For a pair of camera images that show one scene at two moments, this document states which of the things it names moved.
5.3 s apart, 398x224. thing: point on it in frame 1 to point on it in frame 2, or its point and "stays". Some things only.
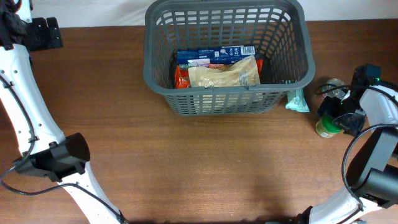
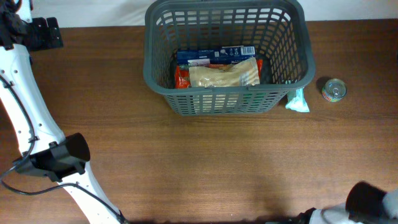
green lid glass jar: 326,127 to 254,100
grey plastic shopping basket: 278,29 stays
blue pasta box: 203,58 stays
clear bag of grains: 242,72 stays
